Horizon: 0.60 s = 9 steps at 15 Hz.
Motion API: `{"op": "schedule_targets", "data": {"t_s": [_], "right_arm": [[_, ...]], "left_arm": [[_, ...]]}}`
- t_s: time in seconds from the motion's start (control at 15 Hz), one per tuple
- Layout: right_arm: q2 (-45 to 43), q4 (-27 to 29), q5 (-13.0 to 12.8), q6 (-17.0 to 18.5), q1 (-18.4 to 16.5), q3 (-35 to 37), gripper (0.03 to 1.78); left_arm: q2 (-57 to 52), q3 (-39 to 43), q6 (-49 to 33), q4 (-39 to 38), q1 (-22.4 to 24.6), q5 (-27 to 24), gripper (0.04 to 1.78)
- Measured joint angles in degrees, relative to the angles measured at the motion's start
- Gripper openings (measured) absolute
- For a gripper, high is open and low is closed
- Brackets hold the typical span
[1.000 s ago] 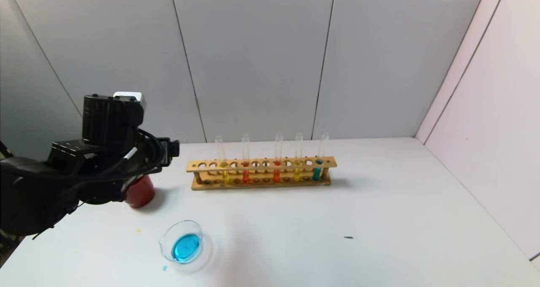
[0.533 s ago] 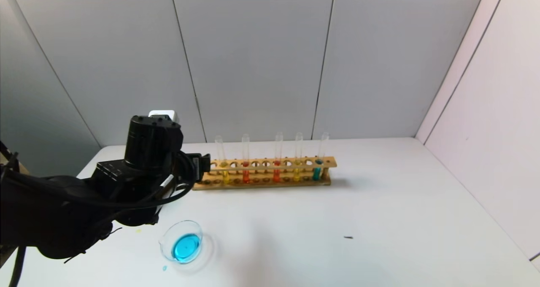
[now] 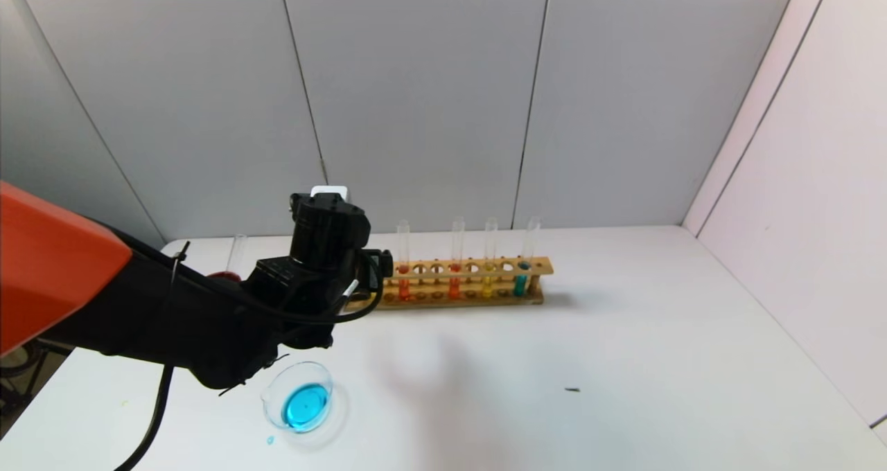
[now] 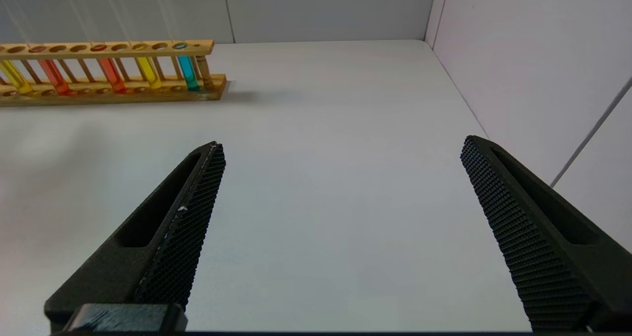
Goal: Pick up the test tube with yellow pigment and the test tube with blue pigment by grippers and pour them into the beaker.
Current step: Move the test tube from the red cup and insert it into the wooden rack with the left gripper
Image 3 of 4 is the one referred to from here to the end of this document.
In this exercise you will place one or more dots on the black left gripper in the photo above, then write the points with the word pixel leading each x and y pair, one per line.
pixel 326 235

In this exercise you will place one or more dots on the test tube with blue pigment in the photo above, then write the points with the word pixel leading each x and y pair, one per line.
pixel 520 284
pixel 237 256

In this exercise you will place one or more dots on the orange and black left arm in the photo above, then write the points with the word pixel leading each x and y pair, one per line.
pixel 55 270

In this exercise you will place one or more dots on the test tube with red pigment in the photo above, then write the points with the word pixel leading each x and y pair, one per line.
pixel 404 287
pixel 454 285

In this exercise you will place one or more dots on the wooden test tube rack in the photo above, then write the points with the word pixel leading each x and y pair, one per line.
pixel 471 303

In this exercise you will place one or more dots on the test tube with yellow pigment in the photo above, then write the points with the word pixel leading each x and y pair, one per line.
pixel 487 285

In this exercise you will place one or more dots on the clear glass beaker dish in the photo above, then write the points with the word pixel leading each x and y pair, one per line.
pixel 305 405

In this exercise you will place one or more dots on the red plastic cup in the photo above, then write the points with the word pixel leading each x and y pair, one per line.
pixel 225 276

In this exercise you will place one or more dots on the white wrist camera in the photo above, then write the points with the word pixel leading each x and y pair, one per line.
pixel 329 192

